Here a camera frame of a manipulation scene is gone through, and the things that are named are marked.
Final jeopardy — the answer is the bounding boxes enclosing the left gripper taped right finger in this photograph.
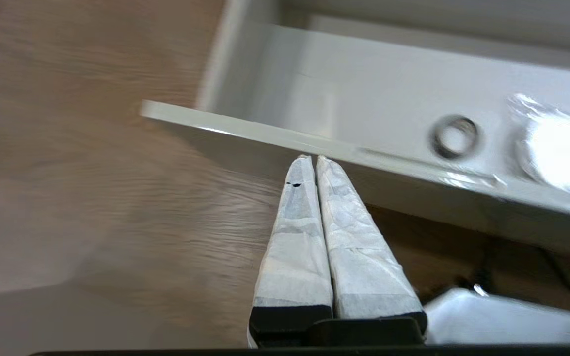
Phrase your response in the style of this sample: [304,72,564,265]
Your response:
[316,155,423,319]

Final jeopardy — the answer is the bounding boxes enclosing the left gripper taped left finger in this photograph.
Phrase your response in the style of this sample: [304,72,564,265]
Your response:
[253,154,334,308]

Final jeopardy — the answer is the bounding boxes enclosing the white cabinet drawer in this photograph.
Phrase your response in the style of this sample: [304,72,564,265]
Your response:
[139,0,570,259]

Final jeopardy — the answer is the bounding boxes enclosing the silver black robot base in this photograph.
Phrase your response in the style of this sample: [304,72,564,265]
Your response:
[423,287,570,346]

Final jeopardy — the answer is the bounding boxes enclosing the glossy white drawer cabinet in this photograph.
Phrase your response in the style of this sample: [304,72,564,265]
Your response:
[280,0,570,72]

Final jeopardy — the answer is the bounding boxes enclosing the white slippers in clear bag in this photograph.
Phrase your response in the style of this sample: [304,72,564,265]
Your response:
[507,93,570,199]

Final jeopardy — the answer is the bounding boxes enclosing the black ring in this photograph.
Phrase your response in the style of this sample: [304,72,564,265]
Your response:
[428,114,481,160]

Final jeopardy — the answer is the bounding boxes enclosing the black power cable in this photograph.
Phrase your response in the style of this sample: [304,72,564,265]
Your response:
[472,245,570,313]

